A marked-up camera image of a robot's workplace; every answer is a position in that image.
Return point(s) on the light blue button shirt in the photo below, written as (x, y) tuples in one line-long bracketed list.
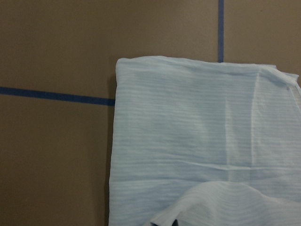
[(205, 144)]

